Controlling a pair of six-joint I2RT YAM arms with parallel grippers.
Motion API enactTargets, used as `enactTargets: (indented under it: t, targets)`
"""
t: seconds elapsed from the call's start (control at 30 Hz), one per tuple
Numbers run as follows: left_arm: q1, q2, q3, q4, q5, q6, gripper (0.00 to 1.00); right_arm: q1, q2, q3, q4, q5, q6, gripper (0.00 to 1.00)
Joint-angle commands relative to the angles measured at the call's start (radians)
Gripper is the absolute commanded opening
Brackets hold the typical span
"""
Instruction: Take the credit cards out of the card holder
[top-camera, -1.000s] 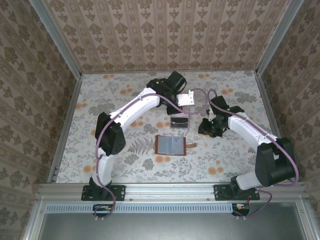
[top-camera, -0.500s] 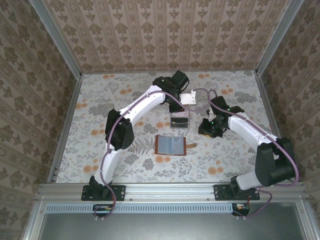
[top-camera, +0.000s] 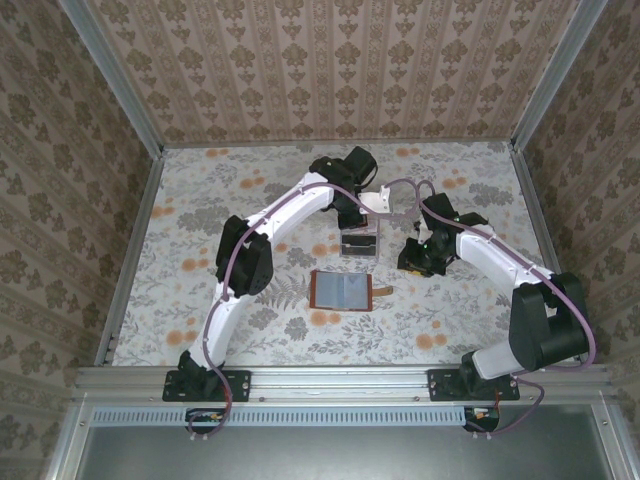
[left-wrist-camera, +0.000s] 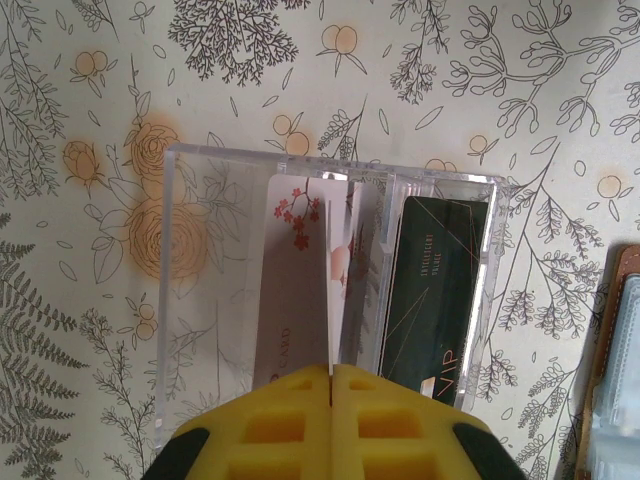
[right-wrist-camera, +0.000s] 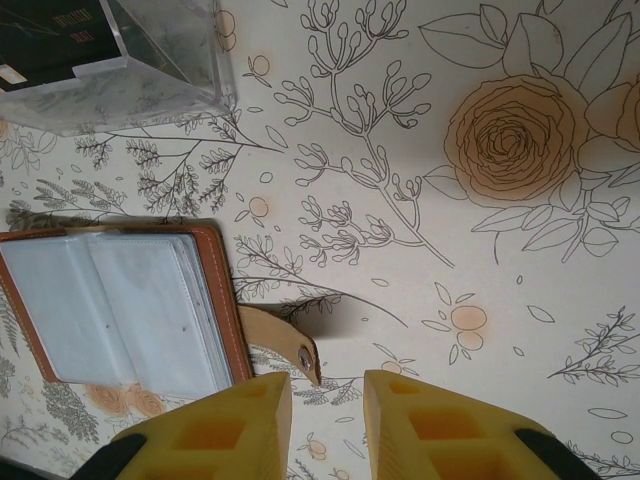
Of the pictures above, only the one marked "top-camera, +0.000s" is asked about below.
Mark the aluminium frame post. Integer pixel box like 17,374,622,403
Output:
55,0,167,154
510,0,612,151

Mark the wide aluminium frame rail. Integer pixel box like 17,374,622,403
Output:
74,364,617,405

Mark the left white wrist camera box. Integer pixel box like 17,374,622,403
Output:
358,183,397,217

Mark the brown leather card holder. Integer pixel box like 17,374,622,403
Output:
309,269,395,312

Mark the small black connector board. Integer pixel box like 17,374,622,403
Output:
185,407,227,435
462,405,503,434

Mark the grey slotted cable duct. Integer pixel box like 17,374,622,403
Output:
92,405,501,427

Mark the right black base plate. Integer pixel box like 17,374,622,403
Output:
428,368,521,403

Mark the black glossy card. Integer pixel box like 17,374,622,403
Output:
341,233,377,257

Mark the grey metal panel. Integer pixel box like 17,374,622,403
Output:
47,402,640,480

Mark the aluminium side rail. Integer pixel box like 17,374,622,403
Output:
509,144,591,365
93,147,166,367

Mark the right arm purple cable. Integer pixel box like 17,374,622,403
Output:
417,179,597,444

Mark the floral printed table cover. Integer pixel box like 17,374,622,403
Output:
107,142,576,367

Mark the clear acrylic card box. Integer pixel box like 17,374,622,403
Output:
337,218,381,260

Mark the thin aluminium rail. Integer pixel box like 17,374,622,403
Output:
162,139,516,150

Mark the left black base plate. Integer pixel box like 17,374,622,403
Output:
162,368,251,403

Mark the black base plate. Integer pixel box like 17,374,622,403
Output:
162,368,251,403
428,368,521,403

